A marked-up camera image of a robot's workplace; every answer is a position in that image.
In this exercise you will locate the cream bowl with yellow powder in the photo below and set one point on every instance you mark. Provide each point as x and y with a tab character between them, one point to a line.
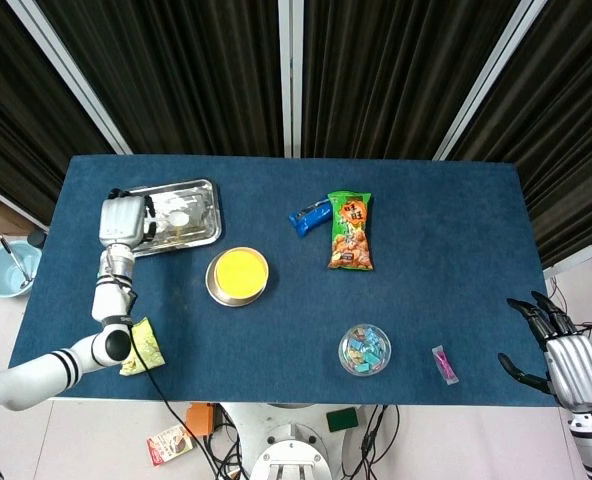
241	272

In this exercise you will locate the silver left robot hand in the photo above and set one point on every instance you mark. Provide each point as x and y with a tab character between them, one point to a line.
121	220

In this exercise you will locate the red and white snack box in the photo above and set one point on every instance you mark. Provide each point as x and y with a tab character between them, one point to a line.
168	445

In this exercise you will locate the round steel saucer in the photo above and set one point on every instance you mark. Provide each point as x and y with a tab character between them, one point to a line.
226	300

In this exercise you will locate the white frame post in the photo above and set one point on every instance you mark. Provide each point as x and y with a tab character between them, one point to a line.
291	75
71	80
491	80

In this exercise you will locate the yellow-green snack bag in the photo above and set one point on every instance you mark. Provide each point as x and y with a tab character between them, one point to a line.
148	345

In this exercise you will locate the dark green block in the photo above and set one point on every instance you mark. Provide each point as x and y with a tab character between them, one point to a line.
342	420

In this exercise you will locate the green snack bag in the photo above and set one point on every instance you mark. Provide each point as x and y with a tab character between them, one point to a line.
351	230

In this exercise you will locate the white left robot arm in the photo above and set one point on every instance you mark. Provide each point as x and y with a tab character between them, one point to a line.
26	380

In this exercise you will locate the rectangular steel tray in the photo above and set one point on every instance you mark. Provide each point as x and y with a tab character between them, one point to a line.
201	200

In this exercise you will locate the orange box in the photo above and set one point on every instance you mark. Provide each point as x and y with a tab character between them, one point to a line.
200	420

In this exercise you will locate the black pleated curtain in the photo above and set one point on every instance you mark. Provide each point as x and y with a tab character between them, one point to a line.
16	125
176	75
566	150
401	75

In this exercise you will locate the white plastic spoon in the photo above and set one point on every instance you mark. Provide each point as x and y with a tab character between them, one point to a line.
179	217

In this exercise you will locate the blue snack packet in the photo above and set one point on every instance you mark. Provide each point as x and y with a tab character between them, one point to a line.
308	217

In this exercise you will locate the pink item in clear wrapper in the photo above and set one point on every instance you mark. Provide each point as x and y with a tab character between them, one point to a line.
445	365

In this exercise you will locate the clear round clip container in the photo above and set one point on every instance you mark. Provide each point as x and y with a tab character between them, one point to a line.
365	350

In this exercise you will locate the blue table cloth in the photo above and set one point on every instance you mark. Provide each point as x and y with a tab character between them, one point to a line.
426	250

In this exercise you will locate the metal ladle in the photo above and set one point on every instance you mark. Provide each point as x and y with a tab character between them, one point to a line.
16	262

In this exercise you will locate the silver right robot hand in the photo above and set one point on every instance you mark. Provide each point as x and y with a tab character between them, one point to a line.
576	370

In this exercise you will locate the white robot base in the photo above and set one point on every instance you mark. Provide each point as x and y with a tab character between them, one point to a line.
286	450

